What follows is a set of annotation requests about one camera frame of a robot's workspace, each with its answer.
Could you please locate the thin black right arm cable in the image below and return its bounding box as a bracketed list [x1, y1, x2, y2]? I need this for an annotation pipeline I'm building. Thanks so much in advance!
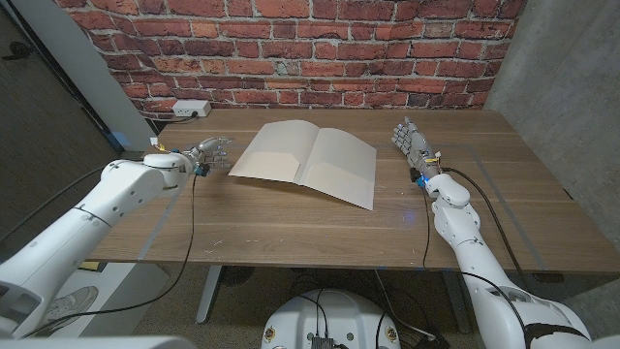
[421, 186, 529, 335]

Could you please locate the thin beige paper folder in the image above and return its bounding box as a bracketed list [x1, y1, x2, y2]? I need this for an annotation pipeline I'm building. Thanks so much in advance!
[228, 118, 378, 211]

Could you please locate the black door handle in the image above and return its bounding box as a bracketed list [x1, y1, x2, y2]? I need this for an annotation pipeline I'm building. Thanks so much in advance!
[1, 41, 35, 62]

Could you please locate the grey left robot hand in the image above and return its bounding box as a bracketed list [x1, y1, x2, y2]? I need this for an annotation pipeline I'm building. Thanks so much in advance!
[181, 137, 233, 176]

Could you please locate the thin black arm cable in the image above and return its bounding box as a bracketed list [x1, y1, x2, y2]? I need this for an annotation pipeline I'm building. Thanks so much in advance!
[21, 174, 198, 338]
[421, 186, 529, 335]

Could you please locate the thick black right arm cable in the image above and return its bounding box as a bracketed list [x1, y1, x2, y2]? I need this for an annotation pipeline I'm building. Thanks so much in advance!
[441, 167, 530, 292]

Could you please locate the red brick print backdrop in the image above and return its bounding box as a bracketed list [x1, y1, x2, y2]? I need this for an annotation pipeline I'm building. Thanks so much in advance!
[52, 0, 528, 121]

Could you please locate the grey metal table leg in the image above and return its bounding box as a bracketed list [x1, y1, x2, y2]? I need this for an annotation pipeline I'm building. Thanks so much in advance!
[443, 270, 472, 334]
[195, 265, 224, 325]

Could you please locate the black floor cable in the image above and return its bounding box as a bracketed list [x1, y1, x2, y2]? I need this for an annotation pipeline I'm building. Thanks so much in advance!
[290, 270, 437, 349]

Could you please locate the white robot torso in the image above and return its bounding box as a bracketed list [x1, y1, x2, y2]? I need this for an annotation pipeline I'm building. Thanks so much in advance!
[261, 289, 401, 349]

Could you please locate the black power strip cord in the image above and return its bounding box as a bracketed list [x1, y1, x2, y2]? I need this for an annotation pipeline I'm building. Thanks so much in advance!
[144, 111, 200, 123]

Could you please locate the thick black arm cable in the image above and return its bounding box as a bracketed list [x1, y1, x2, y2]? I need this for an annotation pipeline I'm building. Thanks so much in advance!
[0, 164, 106, 243]
[441, 167, 530, 292]

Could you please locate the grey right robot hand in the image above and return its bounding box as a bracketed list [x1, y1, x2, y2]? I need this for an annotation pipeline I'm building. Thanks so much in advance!
[391, 115, 443, 189]

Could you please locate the grey sneaker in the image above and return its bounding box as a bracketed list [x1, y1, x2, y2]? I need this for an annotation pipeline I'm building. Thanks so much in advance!
[46, 285, 100, 324]

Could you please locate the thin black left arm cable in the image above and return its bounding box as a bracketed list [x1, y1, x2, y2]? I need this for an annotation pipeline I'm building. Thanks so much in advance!
[21, 174, 198, 338]

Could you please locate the white power strip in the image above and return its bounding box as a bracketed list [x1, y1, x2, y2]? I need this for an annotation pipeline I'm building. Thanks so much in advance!
[171, 99, 213, 118]

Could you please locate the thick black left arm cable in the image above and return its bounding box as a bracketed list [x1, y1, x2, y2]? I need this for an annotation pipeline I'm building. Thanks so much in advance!
[0, 164, 106, 243]

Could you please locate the white robot chest cover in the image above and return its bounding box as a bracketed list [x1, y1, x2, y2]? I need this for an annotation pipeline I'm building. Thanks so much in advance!
[0, 335, 198, 349]

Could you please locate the dark wooden door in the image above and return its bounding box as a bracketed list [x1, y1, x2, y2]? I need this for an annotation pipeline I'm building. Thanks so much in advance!
[0, 0, 122, 261]

